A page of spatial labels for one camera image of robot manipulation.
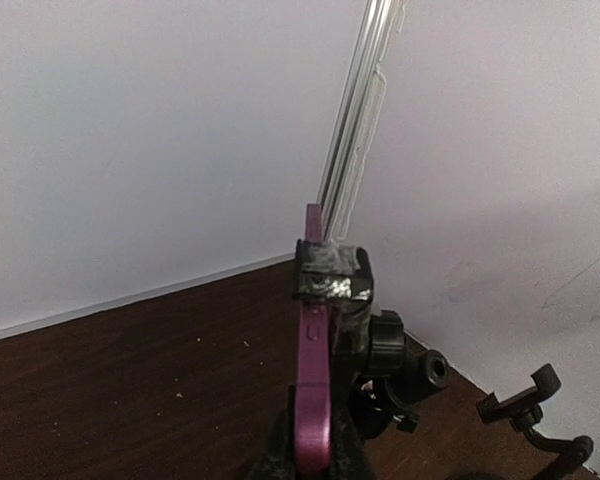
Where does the black phone stand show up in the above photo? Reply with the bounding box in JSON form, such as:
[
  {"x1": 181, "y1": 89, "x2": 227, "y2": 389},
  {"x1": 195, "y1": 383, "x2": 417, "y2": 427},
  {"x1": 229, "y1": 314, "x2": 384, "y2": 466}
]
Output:
[
  {"x1": 247, "y1": 240, "x2": 450, "y2": 479},
  {"x1": 476, "y1": 364, "x2": 594, "y2": 480}
]

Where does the pink phone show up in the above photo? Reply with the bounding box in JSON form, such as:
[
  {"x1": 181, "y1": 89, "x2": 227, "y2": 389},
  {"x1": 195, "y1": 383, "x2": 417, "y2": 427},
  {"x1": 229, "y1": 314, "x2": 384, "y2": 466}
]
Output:
[{"x1": 293, "y1": 202, "x2": 334, "y2": 480}]

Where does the right aluminium frame post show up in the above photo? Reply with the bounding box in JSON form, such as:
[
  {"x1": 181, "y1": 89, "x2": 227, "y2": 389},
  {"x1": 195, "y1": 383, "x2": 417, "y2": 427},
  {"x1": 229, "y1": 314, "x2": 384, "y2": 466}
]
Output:
[{"x1": 318, "y1": 1, "x2": 408, "y2": 241}]

